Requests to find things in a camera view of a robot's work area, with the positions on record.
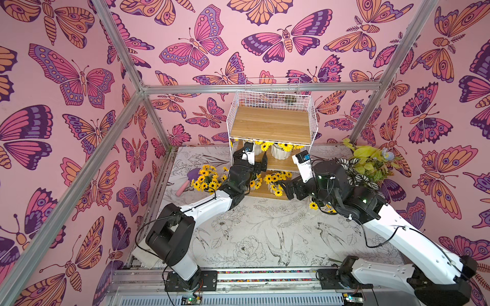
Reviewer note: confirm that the green striped leafy plant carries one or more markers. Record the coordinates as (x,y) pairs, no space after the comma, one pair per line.
(368,166)

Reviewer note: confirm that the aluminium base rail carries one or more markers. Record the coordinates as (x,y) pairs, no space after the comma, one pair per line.
(268,286)

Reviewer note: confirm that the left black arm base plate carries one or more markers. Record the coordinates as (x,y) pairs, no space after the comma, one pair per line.
(206,280)

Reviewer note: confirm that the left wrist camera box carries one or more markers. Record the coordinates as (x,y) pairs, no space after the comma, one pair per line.
(248,152)

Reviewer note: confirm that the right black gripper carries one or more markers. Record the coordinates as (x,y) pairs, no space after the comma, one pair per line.
(297,187)

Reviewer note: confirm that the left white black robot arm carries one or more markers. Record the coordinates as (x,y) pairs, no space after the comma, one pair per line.
(170,236)

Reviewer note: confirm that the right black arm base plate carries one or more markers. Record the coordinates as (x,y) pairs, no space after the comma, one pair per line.
(333,277)

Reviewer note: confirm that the sunflower pot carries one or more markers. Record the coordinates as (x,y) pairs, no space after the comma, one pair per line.
(256,182)
(283,151)
(273,180)
(209,179)
(261,147)
(324,208)

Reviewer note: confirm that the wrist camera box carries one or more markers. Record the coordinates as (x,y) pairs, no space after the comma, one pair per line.
(303,162)
(248,152)

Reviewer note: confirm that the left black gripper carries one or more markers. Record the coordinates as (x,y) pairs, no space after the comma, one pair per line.
(256,167)

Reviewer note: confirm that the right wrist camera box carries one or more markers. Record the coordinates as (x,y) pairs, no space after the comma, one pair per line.
(303,162)

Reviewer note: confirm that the white wire wooden shelf rack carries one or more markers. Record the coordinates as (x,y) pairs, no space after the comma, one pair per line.
(272,117)

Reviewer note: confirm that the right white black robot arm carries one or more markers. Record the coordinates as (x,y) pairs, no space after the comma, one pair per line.
(435,275)

